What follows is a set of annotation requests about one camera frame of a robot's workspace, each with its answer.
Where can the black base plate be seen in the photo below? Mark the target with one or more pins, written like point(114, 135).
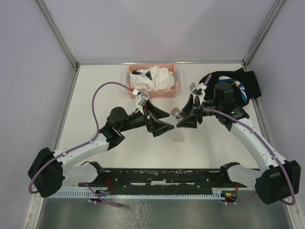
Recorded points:
point(140, 181)

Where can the black garment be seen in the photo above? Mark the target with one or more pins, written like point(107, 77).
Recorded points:
point(244, 84)

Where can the clear pill bottle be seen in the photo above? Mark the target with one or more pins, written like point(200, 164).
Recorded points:
point(177, 113)

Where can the pink plastic basket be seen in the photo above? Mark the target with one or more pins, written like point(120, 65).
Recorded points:
point(169, 93)

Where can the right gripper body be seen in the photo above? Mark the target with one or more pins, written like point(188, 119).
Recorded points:
point(199, 110)

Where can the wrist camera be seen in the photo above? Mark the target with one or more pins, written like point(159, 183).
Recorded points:
point(141, 99)
point(198, 89)

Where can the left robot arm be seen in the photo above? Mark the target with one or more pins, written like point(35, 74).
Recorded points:
point(51, 169)

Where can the white cloth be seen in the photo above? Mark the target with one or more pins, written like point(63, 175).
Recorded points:
point(152, 79)

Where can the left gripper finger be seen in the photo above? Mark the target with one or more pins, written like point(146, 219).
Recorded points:
point(157, 127)
point(155, 111)

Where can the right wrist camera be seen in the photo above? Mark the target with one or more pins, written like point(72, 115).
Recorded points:
point(198, 89)

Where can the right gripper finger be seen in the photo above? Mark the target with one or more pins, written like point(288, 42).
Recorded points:
point(188, 122)
point(188, 108)

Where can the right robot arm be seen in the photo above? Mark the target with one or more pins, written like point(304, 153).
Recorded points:
point(277, 178)

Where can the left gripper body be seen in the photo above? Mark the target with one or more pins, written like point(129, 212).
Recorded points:
point(148, 121)

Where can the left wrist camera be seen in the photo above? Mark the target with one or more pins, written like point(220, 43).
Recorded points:
point(141, 99)

